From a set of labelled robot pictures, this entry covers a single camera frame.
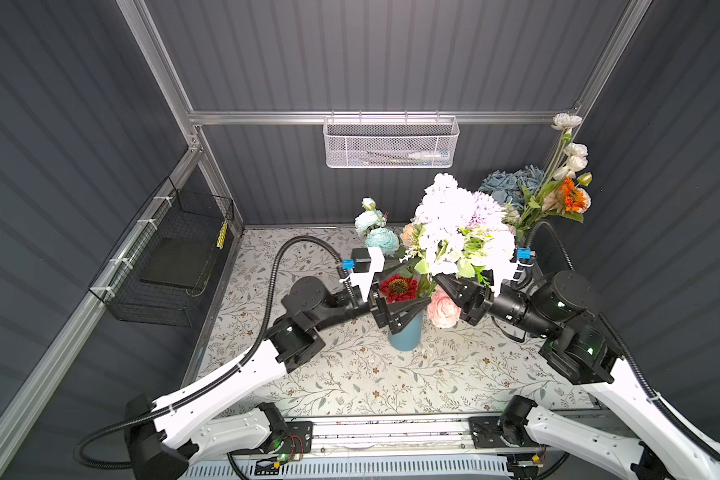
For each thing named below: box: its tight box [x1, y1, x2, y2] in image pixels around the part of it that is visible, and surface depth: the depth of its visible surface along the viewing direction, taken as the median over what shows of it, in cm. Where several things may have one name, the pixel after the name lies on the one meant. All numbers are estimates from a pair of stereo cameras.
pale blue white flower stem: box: [354, 197, 400, 257], surface depth 69 cm
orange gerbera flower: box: [559, 177, 586, 212], surface depth 70 cm
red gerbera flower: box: [379, 274, 419, 304], surface depth 69 cm
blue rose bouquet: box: [478, 165, 545, 208], surface depth 82 cm
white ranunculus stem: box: [521, 113, 589, 222], surface depth 75 cm
